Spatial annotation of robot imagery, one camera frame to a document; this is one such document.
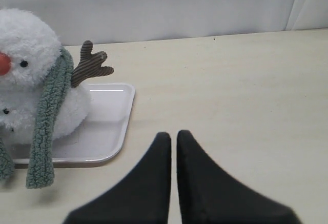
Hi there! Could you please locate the white plush snowman toy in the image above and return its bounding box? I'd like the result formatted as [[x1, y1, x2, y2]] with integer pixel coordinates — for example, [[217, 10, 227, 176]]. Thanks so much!
[[1, 9, 114, 145]]

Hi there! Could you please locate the white rectangular tray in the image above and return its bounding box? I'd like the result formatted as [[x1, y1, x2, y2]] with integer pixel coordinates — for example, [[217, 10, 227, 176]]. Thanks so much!
[[1, 84, 135, 166]]

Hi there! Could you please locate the white curtain backdrop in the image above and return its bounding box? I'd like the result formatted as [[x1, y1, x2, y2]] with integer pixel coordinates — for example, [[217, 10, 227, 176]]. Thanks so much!
[[1, 0, 327, 46]]

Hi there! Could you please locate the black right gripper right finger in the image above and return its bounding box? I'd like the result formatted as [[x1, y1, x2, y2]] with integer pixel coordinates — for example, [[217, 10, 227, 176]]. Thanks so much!
[[176, 130, 301, 223]]

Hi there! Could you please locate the green fleece scarf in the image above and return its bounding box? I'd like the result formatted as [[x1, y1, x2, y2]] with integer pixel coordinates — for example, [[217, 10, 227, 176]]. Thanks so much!
[[1, 44, 74, 189]]

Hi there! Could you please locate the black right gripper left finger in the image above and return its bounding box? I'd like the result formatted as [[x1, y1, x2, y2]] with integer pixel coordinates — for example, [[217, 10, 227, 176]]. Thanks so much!
[[64, 132, 171, 223]]

